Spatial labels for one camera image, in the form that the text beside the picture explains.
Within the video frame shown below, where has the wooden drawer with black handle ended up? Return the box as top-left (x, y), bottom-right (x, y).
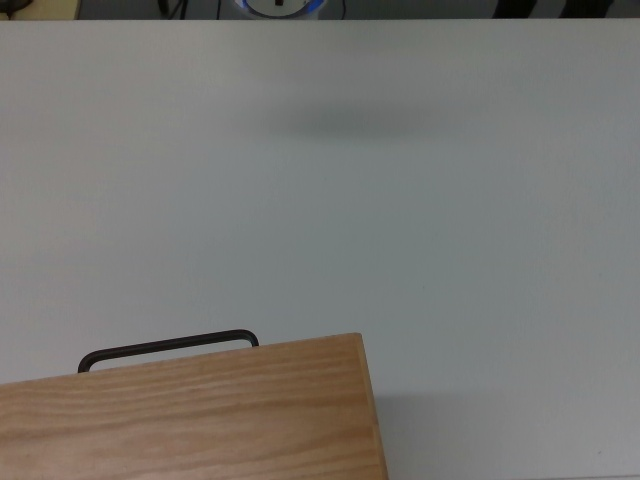
top-left (77, 328), bottom-right (261, 375)

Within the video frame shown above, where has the wooden drawer cabinet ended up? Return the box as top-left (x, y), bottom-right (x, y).
top-left (0, 332), bottom-right (389, 480)

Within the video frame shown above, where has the wooden desk panel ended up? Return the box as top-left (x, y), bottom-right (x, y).
top-left (29, 0), bottom-right (82, 21)

